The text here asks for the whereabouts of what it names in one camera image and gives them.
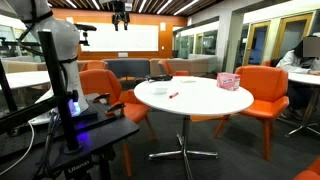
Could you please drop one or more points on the white bowl-like mug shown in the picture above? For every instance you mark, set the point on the white bowl-like mug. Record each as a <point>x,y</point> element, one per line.
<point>159,88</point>

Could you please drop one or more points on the wood framed glass door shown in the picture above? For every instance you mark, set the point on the wood framed glass door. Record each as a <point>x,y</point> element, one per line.
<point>291,35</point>
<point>257,45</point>

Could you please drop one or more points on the round white table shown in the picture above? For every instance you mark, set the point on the round white table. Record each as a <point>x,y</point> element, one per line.
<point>196,100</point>

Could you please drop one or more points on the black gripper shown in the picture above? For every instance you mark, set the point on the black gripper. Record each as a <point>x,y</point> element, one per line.
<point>120,11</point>

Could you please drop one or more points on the black coffee bag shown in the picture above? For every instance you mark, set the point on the black coffee bag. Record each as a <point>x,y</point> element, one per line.
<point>159,77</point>

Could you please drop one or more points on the person in white jacket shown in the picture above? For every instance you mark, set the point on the person in white jacket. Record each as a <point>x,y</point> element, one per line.
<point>296,61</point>

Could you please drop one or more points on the beige sofa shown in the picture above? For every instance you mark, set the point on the beige sofa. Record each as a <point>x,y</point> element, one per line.
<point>193,66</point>

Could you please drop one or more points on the black stand pole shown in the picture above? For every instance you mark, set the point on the black stand pole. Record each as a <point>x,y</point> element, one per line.
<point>60,96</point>

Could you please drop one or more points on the grey sofa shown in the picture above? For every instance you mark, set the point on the grey sofa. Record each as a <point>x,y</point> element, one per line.
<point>128,67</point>

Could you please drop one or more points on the white cloth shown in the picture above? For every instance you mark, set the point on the white cloth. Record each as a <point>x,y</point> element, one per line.
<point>188,80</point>

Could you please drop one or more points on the white rectangular table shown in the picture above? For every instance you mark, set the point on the white rectangular table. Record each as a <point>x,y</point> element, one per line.
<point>25,79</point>

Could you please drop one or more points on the orange chair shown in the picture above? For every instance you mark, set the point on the orange chair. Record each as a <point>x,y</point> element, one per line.
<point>267,63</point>
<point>106,85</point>
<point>94,65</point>
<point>309,171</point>
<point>266,90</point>
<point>171,68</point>

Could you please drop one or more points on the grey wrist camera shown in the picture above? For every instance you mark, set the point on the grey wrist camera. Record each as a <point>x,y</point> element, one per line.
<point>128,6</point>

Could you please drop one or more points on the red marker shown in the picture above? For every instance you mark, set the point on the red marker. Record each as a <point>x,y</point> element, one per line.
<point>173,95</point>

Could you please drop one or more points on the orange black clamp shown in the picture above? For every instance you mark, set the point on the orange black clamp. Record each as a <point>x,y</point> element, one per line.
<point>116,108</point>
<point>101,97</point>

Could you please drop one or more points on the black stereo camera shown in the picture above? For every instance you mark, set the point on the black stereo camera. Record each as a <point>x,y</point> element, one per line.
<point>85,28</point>

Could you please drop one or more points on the pink cardboard box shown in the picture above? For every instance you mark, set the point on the pink cardboard box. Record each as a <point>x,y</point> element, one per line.
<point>228,81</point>

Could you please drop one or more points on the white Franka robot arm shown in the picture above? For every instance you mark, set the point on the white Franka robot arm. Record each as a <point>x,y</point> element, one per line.
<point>63,40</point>

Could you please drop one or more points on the white cafe table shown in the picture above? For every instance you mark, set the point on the white cafe table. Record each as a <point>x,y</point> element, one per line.
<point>305,79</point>

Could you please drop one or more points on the wall whiteboard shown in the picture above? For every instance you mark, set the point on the wall whiteboard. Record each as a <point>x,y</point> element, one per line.
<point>133,37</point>

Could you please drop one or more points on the black tripod head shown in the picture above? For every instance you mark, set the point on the black tripod head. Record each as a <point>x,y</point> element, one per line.
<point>78,166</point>

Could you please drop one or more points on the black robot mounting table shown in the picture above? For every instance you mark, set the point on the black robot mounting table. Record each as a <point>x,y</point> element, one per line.
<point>100,133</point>

